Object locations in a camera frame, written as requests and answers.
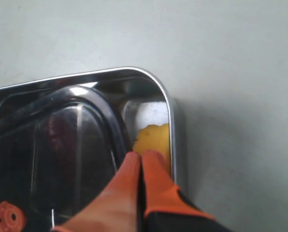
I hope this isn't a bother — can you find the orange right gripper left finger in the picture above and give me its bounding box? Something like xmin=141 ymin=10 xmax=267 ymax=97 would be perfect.
xmin=52 ymin=152 xmax=141 ymax=232

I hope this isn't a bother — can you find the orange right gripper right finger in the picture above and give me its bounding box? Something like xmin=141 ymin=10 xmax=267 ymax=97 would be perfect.
xmin=142 ymin=150 xmax=230 ymax=232

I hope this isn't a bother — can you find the yellow toy cheese wedge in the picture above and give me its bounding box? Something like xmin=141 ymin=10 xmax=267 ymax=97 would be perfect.
xmin=133 ymin=124 xmax=171 ymax=175

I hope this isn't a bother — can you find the grey lunch box lid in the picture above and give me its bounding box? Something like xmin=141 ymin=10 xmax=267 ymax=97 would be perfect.
xmin=0 ymin=86 xmax=131 ymax=232

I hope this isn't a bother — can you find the steel two-compartment lunch box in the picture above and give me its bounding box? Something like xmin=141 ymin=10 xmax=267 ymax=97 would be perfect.
xmin=0 ymin=67 xmax=188 ymax=193

